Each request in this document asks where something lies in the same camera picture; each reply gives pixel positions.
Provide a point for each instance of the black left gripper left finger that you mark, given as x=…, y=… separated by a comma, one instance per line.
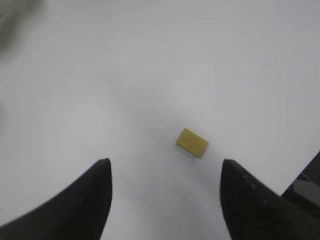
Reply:
x=79, y=212

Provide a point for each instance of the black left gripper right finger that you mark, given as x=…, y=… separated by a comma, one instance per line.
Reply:
x=252, y=211

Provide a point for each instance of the yellow eraser front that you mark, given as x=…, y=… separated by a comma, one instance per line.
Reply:
x=192, y=143

